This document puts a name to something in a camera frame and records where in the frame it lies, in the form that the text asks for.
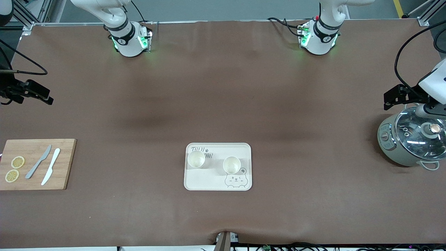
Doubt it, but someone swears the beige bear print tray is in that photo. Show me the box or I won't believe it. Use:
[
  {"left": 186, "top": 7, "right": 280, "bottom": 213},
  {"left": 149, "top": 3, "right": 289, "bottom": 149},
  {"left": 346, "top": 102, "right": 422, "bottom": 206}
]
[{"left": 184, "top": 143, "right": 252, "bottom": 191}]

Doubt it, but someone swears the metal table edge bracket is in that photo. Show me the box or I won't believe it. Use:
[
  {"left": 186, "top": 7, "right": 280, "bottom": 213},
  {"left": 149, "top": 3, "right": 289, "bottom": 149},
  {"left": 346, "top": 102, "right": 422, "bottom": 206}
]
[{"left": 215, "top": 231, "right": 239, "bottom": 251}]

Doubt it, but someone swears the bamboo cutting board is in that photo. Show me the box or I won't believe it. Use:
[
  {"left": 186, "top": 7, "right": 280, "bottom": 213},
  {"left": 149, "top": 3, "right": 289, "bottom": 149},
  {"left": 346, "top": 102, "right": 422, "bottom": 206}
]
[{"left": 0, "top": 139, "right": 77, "bottom": 191}]

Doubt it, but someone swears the grey plastic knife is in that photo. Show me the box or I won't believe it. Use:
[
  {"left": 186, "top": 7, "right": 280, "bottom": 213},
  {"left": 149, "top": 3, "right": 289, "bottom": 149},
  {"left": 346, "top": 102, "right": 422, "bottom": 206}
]
[{"left": 25, "top": 144, "right": 52, "bottom": 180}]

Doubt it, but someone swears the white plastic knife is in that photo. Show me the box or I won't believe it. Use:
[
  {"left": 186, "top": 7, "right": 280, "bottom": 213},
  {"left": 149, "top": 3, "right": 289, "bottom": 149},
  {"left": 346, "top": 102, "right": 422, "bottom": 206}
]
[{"left": 41, "top": 148, "right": 61, "bottom": 186}]

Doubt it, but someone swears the black base cable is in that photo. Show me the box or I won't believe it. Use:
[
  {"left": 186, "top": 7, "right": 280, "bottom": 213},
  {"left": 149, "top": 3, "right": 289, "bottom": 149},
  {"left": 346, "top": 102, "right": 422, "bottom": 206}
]
[
  {"left": 268, "top": 17, "right": 303, "bottom": 37},
  {"left": 131, "top": 0, "right": 154, "bottom": 25}
]

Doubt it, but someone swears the aluminium frame profile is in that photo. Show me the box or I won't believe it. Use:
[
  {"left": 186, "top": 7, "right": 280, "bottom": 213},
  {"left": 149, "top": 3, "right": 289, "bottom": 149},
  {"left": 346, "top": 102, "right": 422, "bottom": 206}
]
[
  {"left": 401, "top": 0, "right": 446, "bottom": 26},
  {"left": 0, "top": 0, "right": 53, "bottom": 36}
]

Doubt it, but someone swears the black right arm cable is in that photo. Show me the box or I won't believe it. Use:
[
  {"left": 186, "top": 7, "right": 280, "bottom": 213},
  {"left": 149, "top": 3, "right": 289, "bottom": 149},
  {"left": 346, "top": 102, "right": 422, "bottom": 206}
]
[{"left": 0, "top": 39, "right": 48, "bottom": 76}]

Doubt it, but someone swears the brown table cover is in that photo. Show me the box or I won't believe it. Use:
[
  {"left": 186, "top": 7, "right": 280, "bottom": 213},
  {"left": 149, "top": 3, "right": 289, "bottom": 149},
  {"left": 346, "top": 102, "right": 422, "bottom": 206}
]
[{"left": 0, "top": 19, "right": 446, "bottom": 249}]

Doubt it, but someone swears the white IKEA cup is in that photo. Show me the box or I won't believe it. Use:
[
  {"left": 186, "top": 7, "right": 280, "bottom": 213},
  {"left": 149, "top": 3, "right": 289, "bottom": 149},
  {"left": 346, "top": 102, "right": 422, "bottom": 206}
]
[
  {"left": 187, "top": 151, "right": 206, "bottom": 169},
  {"left": 223, "top": 156, "right": 241, "bottom": 174}
]

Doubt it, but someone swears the glass pot lid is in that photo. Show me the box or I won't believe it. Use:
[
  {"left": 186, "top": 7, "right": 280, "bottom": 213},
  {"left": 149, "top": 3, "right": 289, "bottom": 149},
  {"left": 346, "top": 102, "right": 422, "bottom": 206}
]
[{"left": 395, "top": 107, "right": 446, "bottom": 161}]

